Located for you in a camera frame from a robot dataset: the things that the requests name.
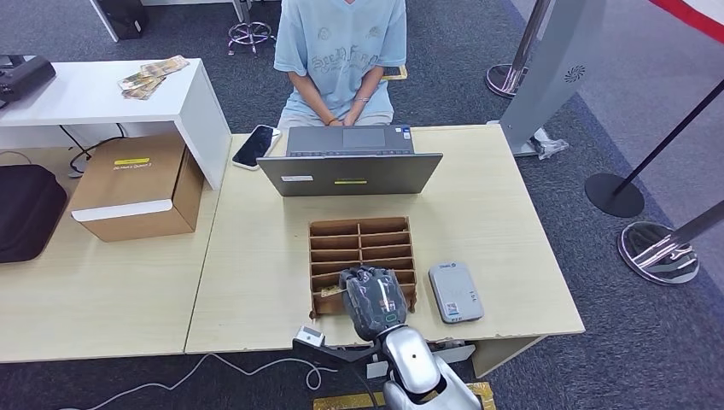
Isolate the black stanchion with round base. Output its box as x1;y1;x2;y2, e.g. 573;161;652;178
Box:
584;78;724;220

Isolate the grey card reader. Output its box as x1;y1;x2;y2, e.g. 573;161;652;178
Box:
428;260;485;325

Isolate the red barrier belt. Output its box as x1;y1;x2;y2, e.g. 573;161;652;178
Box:
647;0;724;42

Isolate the person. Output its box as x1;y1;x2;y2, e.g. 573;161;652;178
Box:
272;0;408;129

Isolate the black smartphone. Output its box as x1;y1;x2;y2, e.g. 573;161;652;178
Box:
231;124;283;172

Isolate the chrome stanchion with mirror base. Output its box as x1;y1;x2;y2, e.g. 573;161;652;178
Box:
616;199;724;286

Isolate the white floor cable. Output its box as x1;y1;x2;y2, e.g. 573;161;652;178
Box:
56;351;339;410

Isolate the wooden card organizer rack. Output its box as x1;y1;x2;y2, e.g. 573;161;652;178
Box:
307;216;418;319

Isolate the crumpled clear plastic wrap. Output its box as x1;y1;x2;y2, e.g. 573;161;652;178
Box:
531;126;570;161

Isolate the black computer tower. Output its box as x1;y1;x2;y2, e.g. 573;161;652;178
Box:
96;0;151;44

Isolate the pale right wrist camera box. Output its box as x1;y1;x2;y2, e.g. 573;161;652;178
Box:
293;325;327;349

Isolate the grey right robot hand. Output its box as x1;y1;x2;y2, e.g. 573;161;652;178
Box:
338;266;410;343

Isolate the black desktop device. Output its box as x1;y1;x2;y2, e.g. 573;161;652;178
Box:
0;55;58;108

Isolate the grey laptop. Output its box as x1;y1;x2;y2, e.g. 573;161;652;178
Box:
255;124;444;198

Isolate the grey standing kiosk panel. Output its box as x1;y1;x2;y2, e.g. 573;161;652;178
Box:
499;0;607;158

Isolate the black soft case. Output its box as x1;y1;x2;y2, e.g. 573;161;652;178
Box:
0;164;69;265

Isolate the chrome stool base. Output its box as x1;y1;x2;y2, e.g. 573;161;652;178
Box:
227;21;277;58

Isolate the black power cable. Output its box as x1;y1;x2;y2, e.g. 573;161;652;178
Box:
59;124;130;175

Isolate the brown cardboard box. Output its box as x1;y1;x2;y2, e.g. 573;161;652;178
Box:
68;133;206;243

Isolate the chrome stanchion with round base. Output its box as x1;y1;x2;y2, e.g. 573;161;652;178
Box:
484;0;556;101

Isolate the white desk shelf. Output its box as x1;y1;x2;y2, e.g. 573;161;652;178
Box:
0;58;233;192

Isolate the gold floor tape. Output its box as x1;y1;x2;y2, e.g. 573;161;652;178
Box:
312;382;498;410

